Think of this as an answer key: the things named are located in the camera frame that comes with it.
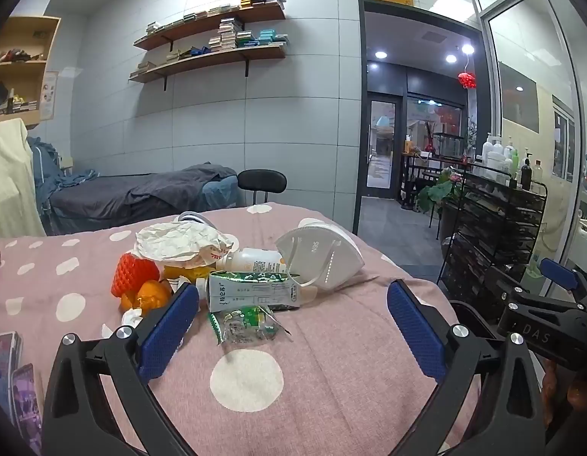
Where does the crumpled white tissue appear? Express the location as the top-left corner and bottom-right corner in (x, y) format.
(120, 308), (147, 328)

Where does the cream cloth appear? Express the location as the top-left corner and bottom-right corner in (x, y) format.
(0, 119), (46, 238)

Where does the red foam fruit net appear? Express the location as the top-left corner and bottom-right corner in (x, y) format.
(110, 253), (161, 299)

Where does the crumpled white paper wrapper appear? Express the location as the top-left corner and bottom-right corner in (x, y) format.
(134, 223), (235, 263)

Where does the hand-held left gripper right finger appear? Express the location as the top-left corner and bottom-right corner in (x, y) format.
(386, 279), (546, 456)

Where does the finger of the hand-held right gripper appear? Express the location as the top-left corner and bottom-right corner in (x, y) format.
(538, 257), (587, 306)
(494, 281), (537, 315)

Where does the dark plant pot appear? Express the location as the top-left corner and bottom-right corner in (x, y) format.
(438, 199), (460, 243)

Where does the smartphone with lit screen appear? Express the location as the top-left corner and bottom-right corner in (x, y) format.
(11, 363), (43, 454)

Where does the orange peel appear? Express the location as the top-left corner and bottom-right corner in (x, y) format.
(120, 279), (173, 317)

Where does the dark wall picture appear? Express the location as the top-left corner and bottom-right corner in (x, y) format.
(497, 62), (541, 134)

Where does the green leafy plant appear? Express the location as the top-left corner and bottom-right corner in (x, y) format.
(414, 168), (465, 214)

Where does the dark door frame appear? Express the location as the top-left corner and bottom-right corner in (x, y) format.
(353, 0), (494, 238)

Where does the row of stacked books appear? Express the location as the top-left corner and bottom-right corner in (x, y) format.
(146, 0), (287, 34)
(137, 16), (242, 74)

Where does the green white drink carton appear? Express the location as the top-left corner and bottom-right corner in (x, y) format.
(196, 270), (304, 313)

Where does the wall poster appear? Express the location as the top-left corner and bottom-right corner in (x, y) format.
(39, 71), (59, 120)

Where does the black hall table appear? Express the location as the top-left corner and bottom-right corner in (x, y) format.
(400, 152), (470, 210)

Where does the row of small books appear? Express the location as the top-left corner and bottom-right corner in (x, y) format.
(0, 83), (38, 117)

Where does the dark pump bottle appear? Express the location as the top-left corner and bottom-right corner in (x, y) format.
(520, 152), (534, 191)

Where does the pink polka dot blanket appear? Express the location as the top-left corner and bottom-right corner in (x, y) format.
(0, 202), (479, 456)

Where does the person's right hand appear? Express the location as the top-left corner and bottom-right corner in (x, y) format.
(540, 360), (587, 426)

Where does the black rack cart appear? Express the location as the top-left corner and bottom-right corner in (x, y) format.
(436, 171), (548, 314)

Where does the large white bottle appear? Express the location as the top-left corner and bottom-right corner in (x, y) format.
(481, 133), (505, 168)

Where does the yellow foam fruit net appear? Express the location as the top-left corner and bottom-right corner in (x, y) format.
(161, 261), (218, 285)

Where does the glass door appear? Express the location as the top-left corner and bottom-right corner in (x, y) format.
(365, 92), (403, 198)

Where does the black stool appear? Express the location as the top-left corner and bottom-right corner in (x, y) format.
(237, 169), (288, 207)

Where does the blue cloth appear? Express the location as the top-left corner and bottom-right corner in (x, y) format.
(27, 135), (99, 233)

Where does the flat device with picture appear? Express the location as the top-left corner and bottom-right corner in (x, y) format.
(0, 331), (24, 414)

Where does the white face mask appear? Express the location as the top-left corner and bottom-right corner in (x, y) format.
(275, 225), (365, 301)

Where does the green clear snack wrapper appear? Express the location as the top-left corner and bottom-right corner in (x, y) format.
(207, 305), (292, 345)

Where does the wooden cabinet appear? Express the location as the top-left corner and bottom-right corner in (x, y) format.
(0, 16), (62, 127)

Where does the clutter of small items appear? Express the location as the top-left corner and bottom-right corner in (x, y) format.
(0, 47), (40, 63)

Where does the wooden wall shelf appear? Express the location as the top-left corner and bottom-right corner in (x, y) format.
(128, 43), (287, 92)
(133, 2), (287, 51)

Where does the stack of teal boxes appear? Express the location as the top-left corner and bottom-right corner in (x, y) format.
(237, 28), (289, 48)

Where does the white plastic bottle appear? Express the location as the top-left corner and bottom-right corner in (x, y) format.
(215, 247), (287, 275)

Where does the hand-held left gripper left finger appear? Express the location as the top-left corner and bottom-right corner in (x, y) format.
(42, 282), (202, 456)

